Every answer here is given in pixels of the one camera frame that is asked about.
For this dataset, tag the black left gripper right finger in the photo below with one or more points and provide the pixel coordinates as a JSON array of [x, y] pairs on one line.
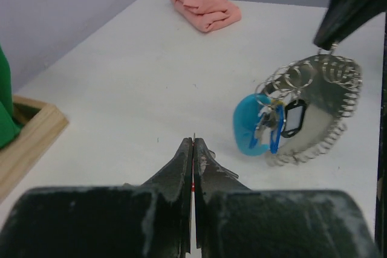
[[241, 222]]

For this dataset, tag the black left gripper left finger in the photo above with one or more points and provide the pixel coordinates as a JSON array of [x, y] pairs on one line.
[[148, 220]]

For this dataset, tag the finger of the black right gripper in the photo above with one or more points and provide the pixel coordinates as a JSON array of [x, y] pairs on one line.
[[343, 17]]

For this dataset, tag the key with red tag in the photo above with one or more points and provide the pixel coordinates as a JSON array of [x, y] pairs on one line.
[[208, 176]]

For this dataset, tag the wooden tray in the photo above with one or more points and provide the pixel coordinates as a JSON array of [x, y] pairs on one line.
[[42, 124]]

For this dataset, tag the pink cloth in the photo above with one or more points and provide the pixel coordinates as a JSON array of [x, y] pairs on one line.
[[208, 15]]

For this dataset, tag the green garment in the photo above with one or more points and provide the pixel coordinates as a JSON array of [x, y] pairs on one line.
[[10, 128]]

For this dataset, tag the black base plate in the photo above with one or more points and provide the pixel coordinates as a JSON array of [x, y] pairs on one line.
[[380, 221]]

